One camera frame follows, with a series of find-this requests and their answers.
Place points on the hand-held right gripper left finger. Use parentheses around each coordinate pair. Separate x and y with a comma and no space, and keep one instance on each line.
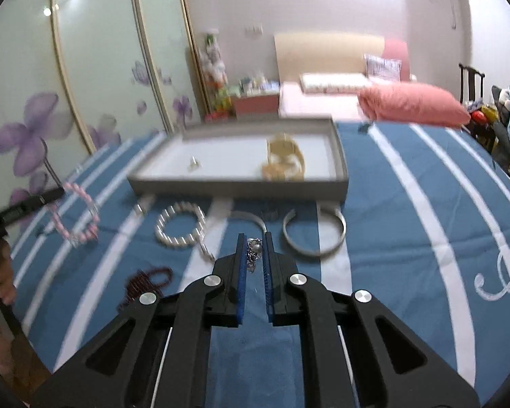
(241,282)

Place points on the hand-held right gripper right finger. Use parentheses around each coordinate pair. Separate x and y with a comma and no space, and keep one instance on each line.
(268,284)

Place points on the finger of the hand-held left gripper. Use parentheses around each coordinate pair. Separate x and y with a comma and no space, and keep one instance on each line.
(29,203)

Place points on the wide silver bangle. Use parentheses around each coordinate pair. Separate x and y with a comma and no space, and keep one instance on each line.
(306,253)

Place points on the grey jewelry tray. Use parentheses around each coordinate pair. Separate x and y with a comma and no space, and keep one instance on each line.
(221,155)

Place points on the person's left hand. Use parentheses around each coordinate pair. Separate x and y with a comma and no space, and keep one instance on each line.
(3,276)

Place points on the thin silver open bangle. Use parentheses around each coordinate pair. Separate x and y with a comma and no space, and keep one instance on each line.
(250,216)

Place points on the yellow and silver bangles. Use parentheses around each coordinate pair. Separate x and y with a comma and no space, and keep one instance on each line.
(284,157)

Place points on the blue white striped bedsheet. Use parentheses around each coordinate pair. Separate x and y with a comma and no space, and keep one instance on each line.
(386,221)

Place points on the red waste bin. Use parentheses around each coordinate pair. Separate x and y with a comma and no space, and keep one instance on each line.
(213,117)

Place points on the floral sliding door wardrobe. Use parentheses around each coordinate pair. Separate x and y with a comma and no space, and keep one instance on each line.
(110,51)

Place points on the pink cream nightstand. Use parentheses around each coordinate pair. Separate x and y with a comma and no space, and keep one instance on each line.
(255,104)

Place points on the pink bed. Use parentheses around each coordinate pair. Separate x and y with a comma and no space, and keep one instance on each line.
(310,104)

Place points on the white patterned pillow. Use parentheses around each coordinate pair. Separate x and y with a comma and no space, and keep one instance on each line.
(333,81)

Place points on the plush toy stack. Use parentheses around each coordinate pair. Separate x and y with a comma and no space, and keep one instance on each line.
(214,68)

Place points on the folded pink quilt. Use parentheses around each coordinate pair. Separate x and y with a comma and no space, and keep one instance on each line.
(412,104)

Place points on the cream pink headboard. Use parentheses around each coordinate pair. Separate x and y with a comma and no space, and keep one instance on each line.
(323,51)

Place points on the lilac printed pillow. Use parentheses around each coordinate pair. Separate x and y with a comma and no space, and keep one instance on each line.
(382,68)

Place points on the colourful toy pile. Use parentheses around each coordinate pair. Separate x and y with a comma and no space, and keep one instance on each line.
(482,114)

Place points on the dark wooden chair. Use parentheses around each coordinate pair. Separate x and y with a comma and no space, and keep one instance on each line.
(471,83)

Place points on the wall socket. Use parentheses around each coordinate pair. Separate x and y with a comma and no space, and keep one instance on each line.
(253,29)

